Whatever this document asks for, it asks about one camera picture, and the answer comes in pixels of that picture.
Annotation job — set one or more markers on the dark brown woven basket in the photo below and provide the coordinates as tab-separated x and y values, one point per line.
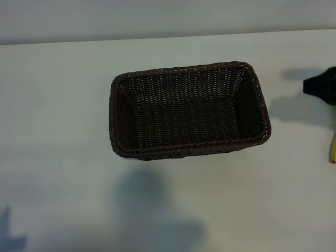
189	118

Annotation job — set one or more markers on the yellow banana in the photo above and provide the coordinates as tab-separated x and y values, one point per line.
333	155

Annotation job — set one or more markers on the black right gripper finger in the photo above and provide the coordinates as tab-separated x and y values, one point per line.
326	77
326	92

